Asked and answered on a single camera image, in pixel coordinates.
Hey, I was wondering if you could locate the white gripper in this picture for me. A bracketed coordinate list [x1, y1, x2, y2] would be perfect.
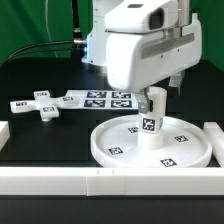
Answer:
[106, 13, 202, 114]

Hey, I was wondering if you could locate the white round table top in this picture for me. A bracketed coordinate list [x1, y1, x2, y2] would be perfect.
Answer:
[91, 115, 212, 168]

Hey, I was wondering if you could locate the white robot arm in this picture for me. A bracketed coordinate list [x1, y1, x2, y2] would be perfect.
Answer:
[82, 0, 202, 114]

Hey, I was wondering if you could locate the white right fence block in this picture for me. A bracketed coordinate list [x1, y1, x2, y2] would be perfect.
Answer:
[203, 122, 224, 168]

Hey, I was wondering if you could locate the white fence block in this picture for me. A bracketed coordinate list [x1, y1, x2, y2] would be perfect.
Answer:
[0, 121, 10, 151]
[203, 122, 224, 168]

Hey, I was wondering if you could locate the white marker sheet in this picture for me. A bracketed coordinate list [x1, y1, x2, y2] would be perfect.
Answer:
[60, 90, 138, 110]

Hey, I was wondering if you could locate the white front fence bar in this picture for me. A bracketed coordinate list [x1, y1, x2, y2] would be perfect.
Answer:
[0, 167, 224, 196]

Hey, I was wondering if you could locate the white cross-shaped table base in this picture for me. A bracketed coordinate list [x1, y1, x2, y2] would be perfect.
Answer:
[10, 90, 79, 122]

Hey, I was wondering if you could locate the white left fence block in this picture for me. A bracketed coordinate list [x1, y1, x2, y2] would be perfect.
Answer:
[0, 121, 10, 151]

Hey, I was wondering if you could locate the black upright cable connector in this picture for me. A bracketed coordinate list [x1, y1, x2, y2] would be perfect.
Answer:
[72, 0, 82, 45]

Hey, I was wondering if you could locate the black cable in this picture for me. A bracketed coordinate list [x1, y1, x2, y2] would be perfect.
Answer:
[0, 39, 84, 67]

